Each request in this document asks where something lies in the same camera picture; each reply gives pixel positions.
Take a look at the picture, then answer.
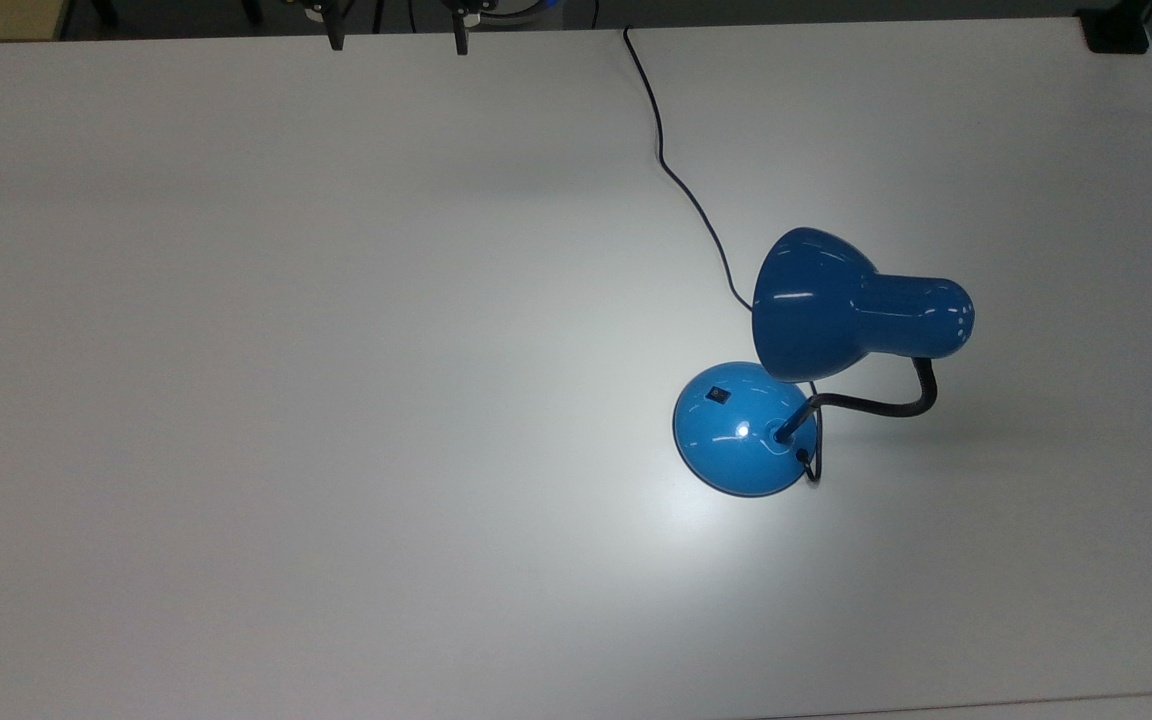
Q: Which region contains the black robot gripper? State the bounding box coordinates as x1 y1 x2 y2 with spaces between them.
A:
288 0 487 57

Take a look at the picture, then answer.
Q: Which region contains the blue gooseneck desk lamp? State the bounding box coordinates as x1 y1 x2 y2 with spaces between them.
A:
673 227 976 498

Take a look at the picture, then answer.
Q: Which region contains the black lamp power cable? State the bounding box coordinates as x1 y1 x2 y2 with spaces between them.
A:
622 26 825 487

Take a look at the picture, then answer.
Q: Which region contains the black table clamp mount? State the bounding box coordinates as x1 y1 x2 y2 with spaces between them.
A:
1076 6 1152 55

